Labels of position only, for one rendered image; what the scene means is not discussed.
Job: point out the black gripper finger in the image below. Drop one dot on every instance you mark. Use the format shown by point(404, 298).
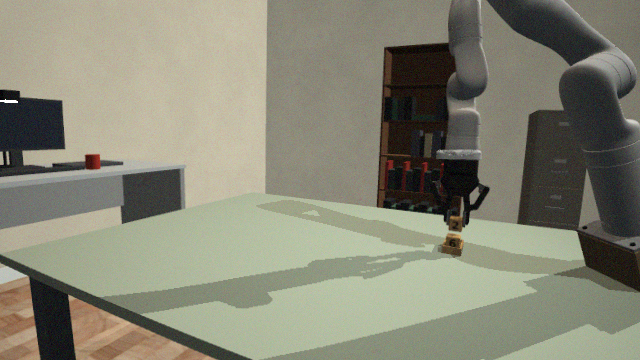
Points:
point(435, 186)
point(483, 190)

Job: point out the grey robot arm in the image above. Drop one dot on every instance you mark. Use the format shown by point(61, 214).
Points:
point(588, 92)

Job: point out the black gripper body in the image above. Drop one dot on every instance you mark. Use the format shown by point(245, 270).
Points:
point(468, 170)

